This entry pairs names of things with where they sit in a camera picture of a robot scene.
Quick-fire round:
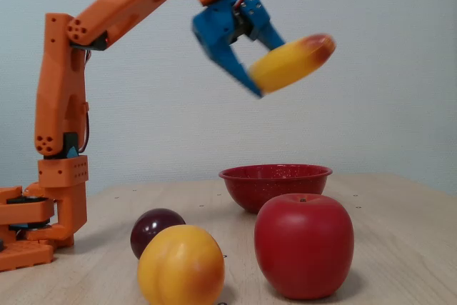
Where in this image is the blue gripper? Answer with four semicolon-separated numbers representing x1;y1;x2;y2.
191;0;287;100

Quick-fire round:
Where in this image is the orange robot base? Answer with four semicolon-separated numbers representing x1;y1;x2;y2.
0;184;58;272

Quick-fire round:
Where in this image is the red black arm cable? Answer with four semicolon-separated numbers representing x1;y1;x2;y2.
77;49;93;154

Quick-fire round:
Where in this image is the yellow orange plastic peach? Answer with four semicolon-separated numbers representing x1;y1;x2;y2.
137;225;226;305

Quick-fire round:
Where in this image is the red speckled enamel bowl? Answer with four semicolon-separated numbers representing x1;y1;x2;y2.
218;164;334;215

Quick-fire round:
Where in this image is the yellow plastic banana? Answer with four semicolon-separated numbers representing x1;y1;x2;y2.
248;33;338;96

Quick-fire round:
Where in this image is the dark purple plastic plum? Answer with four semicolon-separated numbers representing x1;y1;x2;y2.
129;208;187;261

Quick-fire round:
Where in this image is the red plastic apple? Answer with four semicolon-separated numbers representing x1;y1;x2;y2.
253;193;356;301

